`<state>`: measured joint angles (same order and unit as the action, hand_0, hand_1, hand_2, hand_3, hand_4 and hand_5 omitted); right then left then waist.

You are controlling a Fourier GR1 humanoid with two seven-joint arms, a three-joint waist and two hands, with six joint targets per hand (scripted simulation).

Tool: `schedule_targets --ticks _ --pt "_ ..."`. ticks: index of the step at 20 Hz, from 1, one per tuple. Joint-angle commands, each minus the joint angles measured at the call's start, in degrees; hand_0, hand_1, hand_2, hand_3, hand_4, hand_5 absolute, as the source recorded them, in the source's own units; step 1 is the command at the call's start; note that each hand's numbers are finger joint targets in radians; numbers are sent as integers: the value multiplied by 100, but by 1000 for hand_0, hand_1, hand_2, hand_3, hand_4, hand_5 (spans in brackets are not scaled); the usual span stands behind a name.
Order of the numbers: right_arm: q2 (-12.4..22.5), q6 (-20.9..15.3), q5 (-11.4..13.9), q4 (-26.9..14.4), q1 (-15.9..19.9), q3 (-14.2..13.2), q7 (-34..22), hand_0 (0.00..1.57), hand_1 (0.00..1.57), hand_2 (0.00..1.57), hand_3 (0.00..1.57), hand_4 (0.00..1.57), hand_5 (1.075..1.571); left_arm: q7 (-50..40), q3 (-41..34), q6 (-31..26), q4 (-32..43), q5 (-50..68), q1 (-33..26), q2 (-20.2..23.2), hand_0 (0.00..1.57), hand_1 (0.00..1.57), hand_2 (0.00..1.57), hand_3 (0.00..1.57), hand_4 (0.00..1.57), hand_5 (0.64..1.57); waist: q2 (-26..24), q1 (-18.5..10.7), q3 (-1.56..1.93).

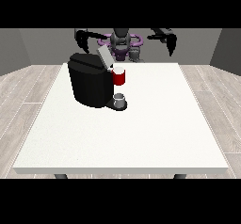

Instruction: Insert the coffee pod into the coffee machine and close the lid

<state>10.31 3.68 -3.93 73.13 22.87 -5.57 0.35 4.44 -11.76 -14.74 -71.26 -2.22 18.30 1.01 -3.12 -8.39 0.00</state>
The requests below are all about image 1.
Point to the black coffee machine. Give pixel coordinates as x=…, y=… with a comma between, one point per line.
x=89, y=82

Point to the small grey coffee pod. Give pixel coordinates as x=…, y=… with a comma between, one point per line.
x=135, y=55

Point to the dark table leg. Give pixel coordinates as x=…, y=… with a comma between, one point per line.
x=61, y=176
x=180, y=176

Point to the pale grey machine lid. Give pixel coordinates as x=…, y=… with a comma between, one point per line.
x=105, y=56

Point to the small grey cup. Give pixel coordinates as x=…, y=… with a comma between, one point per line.
x=119, y=101

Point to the grey robot trunk purple rings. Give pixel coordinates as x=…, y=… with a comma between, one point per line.
x=120, y=40

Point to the red pod holder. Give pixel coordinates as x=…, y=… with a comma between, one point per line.
x=119, y=78

